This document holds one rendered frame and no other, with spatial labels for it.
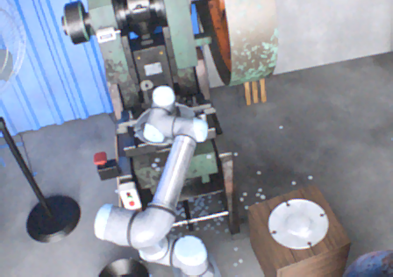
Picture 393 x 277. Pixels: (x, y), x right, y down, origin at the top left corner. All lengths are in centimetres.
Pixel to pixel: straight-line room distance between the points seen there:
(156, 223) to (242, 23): 73
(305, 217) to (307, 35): 182
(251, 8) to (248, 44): 14
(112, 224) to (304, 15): 254
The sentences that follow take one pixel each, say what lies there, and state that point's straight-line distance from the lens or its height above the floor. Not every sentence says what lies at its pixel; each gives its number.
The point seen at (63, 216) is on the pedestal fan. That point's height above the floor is 4.
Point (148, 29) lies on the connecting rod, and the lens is 190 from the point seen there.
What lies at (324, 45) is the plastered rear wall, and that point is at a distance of 372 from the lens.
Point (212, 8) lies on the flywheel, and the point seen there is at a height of 114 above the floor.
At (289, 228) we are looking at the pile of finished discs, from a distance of 215.
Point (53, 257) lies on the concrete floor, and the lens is 278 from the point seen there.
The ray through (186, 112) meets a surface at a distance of 213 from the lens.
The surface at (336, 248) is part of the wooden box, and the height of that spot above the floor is 34.
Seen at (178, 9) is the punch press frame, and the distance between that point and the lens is 179.
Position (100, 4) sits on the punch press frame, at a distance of 177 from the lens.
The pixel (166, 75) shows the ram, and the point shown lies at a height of 101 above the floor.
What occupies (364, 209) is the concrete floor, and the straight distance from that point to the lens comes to 271.
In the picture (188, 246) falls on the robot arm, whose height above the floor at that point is 68.
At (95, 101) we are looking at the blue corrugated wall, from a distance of 352.
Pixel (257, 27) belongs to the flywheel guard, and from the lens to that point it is 158.
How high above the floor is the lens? 210
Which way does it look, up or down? 41 degrees down
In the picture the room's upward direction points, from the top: 10 degrees counter-clockwise
